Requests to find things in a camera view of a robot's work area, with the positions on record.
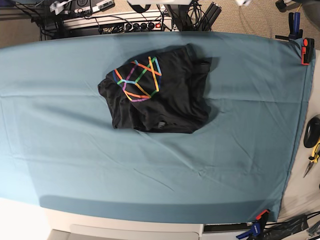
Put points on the dark grey T-shirt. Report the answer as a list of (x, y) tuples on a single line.
[(160, 91)]

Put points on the white power strip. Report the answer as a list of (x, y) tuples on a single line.
[(126, 22)]

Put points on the teal table cloth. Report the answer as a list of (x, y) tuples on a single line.
[(58, 149)]

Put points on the black aluminium extrusion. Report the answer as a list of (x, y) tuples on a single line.
[(209, 17)]

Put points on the orange black clamp bottom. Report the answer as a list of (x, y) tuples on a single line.
[(263, 216)]

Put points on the orange black clamp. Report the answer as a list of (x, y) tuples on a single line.
[(307, 51), (263, 216)]

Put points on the blue clamp bottom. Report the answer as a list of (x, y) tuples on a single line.
[(254, 231)]

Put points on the blue clamp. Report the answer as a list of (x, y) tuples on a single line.
[(254, 231), (294, 26)]

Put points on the black computer mouse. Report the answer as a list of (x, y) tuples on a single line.
[(312, 132)]

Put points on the orange black clamp top right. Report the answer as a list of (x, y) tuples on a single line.
[(307, 51)]

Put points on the blue clamp top right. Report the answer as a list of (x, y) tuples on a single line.
[(294, 26)]

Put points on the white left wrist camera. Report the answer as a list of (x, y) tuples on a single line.
[(241, 3)]

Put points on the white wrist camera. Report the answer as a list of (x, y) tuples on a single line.
[(57, 7), (241, 3)]

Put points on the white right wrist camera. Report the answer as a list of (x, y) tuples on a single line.
[(57, 7)]

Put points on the yellow handled pliers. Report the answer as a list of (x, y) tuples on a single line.
[(313, 159)]

